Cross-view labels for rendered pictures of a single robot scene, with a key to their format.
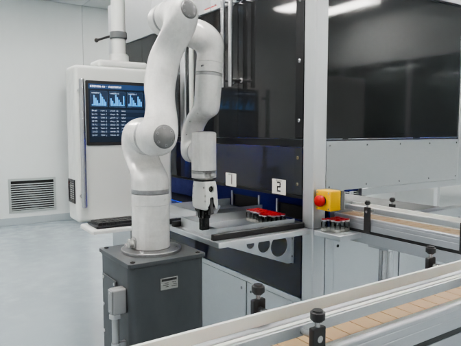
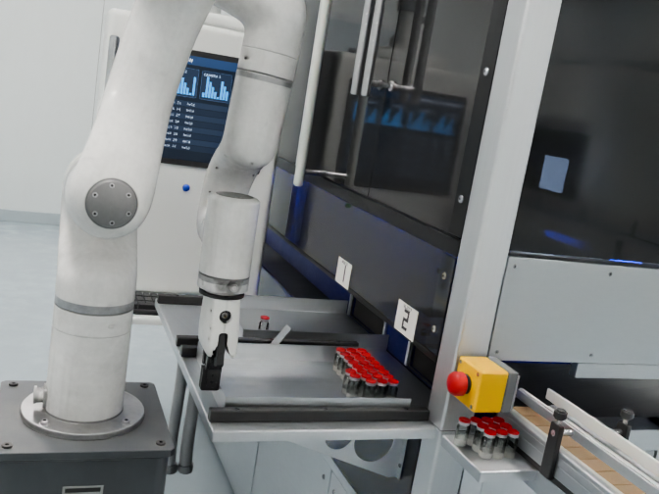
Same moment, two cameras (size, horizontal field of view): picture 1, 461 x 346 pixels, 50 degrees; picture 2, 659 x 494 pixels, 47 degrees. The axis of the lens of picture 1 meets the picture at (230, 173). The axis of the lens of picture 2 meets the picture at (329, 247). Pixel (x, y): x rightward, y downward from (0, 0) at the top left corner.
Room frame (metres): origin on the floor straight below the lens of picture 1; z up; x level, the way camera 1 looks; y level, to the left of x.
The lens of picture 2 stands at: (0.51, -0.32, 1.42)
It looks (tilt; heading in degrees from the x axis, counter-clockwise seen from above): 11 degrees down; 12
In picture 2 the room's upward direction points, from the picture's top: 9 degrees clockwise
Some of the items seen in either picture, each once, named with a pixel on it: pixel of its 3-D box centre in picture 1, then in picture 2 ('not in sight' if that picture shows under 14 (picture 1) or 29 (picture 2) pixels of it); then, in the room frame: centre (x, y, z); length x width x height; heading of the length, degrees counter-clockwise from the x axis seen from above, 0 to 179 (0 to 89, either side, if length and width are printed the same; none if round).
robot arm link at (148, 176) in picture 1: (145, 154); (100, 224); (1.57, 0.27, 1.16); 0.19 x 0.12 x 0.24; 34
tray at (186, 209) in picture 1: (214, 208); (299, 321); (2.16, 0.07, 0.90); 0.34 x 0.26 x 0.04; 124
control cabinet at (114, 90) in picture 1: (119, 140); (184, 154); (2.51, 0.57, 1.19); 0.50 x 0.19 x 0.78; 122
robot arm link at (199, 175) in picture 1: (204, 174); (223, 282); (1.65, 0.09, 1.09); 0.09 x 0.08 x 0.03; 34
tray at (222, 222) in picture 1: (237, 222); (298, 377); (1.82, -0.03, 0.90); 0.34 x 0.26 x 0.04; 124
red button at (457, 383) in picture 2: (320, 200); (460, 383); (1.71, -0.32, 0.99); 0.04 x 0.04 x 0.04; 34
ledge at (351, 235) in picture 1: (340, 233); (494, 456); (1.75, -0.40, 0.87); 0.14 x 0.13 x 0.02; 124
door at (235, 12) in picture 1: (210, 75); (352, 63); (2.38, 0.10, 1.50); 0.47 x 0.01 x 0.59; 34
